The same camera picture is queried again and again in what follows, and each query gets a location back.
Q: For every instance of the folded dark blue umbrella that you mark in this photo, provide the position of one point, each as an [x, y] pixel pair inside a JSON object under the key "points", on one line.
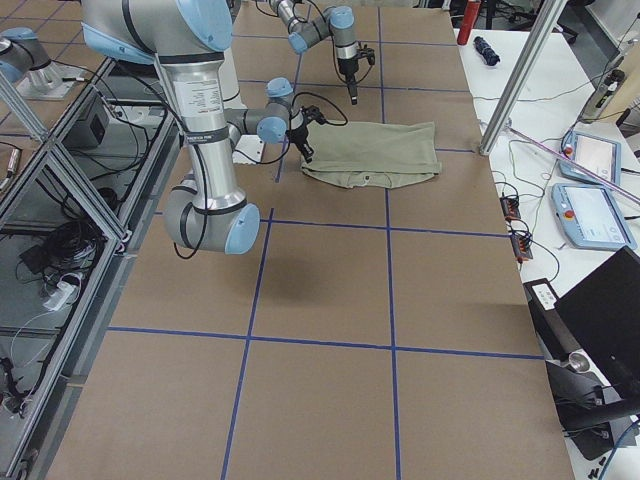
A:
{"points": [[486, 52]]}

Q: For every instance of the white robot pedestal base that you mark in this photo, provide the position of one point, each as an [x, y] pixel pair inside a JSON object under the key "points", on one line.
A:
{"points": [[247, 148]]}

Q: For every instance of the black laptop computer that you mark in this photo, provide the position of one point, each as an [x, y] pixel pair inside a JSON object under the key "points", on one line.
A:
{"points": [[591, 334]]}

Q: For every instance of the olive green long-sleeve shirt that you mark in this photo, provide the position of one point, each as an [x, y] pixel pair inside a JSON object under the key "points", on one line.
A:
{"points": [[366, 154]]}

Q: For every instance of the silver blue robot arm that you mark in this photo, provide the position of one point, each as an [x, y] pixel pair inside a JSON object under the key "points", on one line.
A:
{"points": [[336, 23], [186, 42]]}

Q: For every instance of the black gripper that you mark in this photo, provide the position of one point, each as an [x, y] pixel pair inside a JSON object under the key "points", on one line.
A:
{"points": [[346, 69], [300, 134]]}

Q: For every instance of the aluminium frame rail structure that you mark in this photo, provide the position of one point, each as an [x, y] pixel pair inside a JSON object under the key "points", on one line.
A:
{"points": [[92, 170]]}

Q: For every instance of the reacher grabber stick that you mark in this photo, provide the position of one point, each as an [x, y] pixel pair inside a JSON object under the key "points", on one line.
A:
{"points": [[571, 164]]}

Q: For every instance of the red cylinder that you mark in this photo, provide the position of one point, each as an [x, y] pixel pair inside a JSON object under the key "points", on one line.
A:
{"points": [[471, 12]]}

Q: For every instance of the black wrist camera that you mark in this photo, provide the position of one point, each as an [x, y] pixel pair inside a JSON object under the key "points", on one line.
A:
{"points": [[313, 114], [367, 53]]}

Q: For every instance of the far blue teach pendant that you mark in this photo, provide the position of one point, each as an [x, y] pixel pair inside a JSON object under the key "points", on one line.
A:
{"points": [[602, 156]]}

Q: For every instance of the near blue teach pendant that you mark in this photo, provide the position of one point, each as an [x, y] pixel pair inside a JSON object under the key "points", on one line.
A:
{"points": [[590, 218]]}

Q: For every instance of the blue teach pendant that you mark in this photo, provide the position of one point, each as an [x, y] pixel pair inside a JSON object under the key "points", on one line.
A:
{"points": [[590, 218], [602, 156]]}

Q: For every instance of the aluminium frame post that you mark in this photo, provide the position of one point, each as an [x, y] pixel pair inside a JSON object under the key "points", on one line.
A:
{"points": [[536, 40]]}

